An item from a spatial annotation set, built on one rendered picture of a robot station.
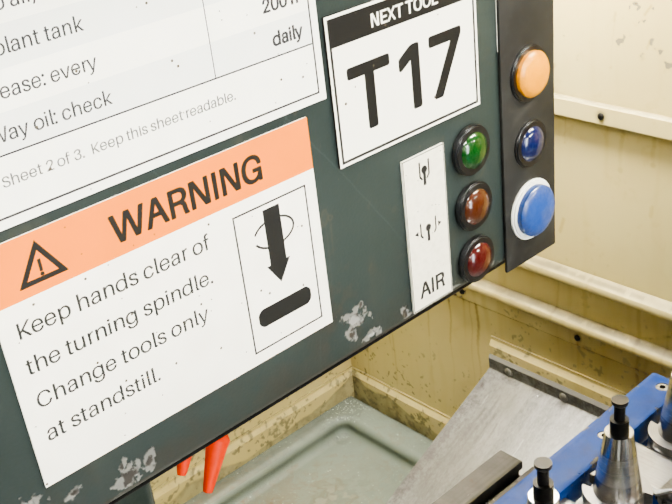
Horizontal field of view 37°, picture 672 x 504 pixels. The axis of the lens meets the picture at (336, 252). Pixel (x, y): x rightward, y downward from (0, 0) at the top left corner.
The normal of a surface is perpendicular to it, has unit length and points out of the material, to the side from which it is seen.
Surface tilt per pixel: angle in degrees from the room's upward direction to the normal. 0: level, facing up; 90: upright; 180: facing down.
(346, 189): 90
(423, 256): 90
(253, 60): 90
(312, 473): 0
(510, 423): 24
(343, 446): 0
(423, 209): 90
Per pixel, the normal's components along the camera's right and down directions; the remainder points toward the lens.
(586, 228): -0.73, 0.39
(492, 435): -0.40, -0.64
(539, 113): 0.68, 0.28
